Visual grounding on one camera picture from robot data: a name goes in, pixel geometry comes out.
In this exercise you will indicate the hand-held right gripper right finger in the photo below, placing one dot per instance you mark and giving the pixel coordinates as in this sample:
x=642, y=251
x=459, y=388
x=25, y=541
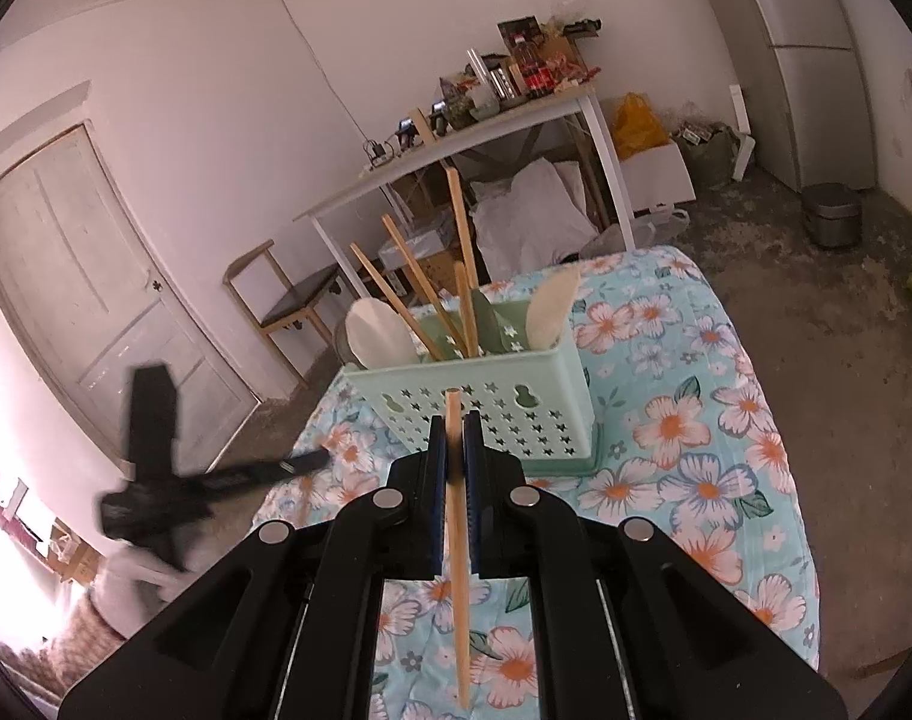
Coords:
x=472, y=480

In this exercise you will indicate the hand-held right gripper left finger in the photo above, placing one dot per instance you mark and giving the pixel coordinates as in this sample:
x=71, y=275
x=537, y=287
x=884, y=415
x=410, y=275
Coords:
x=439, y=480

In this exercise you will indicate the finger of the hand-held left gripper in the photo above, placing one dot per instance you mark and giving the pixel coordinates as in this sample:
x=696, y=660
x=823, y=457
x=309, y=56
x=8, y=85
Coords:
x=261, y=472

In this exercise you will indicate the mint green utensil holder basket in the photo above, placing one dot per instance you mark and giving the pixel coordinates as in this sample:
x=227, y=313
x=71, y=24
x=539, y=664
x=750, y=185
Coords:
x=546, y=405

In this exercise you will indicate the tan wooden chopstick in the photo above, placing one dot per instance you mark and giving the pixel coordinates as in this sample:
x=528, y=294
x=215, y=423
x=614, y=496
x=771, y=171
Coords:
x=463, y=300
x=418, y=281
x=460, y=615
x=460, y=240
x=388, y=292

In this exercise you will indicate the white plastic spoon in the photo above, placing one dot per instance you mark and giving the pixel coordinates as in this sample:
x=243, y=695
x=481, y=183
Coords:
x=377, y=334

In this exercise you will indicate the person's left forearm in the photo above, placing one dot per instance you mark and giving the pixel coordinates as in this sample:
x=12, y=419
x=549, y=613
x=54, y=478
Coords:
x=130, y=585

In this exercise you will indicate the wooden chair with dark seat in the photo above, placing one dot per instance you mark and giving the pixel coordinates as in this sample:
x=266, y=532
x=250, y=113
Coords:
x=298, y=292

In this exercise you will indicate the cream plastic spoon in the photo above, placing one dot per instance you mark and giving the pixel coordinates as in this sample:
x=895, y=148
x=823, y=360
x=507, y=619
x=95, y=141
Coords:
x=550, y=307

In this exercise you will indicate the floral printed table cloth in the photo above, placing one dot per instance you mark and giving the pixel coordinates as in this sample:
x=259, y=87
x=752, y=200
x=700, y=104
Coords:
x=688, y=427

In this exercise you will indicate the white panel door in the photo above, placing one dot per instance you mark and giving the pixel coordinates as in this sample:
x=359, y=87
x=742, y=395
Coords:
x=88, y=277

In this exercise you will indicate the white storage box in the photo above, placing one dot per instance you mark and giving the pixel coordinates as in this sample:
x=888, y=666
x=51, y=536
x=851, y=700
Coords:
x=426, y=240

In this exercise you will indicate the white stuffed sacks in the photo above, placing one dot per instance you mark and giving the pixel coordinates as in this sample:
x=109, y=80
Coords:
x=531, y=217

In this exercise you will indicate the clear plastic bag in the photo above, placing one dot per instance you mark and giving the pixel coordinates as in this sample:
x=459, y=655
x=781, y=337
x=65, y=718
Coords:
x=636, y=232

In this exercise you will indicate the white desk with wooden top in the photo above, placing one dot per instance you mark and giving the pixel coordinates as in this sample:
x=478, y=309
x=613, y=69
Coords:
x=610, y=174

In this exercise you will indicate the black device with screen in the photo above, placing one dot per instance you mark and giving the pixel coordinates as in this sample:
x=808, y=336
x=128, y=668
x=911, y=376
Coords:
x=407, y=131
x=439, y=114

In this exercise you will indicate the white cardboard box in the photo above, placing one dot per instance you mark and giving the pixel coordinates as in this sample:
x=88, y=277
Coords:
x=658, y=180

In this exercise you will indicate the green glass jar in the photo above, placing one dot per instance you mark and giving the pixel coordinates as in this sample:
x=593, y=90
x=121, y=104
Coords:
x=460, y=112

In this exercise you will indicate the yellow plastic bag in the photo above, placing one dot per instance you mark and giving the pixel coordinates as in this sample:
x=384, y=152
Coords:
x=640, y=131

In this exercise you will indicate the green bag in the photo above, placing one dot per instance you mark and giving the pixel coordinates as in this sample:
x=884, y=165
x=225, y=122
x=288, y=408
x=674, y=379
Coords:
x=711, y=157

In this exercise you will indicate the pack of dark bottles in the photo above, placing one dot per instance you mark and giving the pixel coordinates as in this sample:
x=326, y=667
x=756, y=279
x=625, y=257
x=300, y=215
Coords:
x=535, y=71

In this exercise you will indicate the white leaning board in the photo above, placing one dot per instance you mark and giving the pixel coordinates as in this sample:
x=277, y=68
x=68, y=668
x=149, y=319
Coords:
x=742, y=142

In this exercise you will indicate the grey refrigerator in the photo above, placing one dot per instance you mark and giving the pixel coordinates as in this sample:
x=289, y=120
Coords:
x=808, y=90

